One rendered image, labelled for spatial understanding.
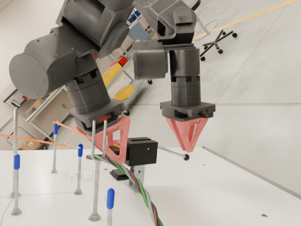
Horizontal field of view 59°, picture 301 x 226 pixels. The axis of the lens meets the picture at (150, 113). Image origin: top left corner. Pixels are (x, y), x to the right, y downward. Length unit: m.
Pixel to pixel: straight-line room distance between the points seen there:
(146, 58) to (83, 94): 0.14
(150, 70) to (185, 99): 0.08
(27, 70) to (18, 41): 8.27
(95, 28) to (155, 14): 0.21
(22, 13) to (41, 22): 0.52
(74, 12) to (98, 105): 0.13
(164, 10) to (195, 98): 0.18
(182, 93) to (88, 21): 0.22
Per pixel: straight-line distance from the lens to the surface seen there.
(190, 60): 0.50
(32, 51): 0.34
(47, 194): 0.49
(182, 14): 0.52
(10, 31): 8.68
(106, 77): 4.36
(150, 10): 0.56
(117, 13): 0.35
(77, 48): 0.36
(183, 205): 0.47
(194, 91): 0.50
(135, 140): 0.49
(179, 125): 0.51
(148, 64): 0.48
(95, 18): 0.36
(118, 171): 0.56
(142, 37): 7.34
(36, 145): 7.68
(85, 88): 0.40
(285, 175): 1.83
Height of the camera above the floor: 1.34
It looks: 21 degrees down
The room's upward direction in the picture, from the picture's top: 45 degrees counter-clockwise
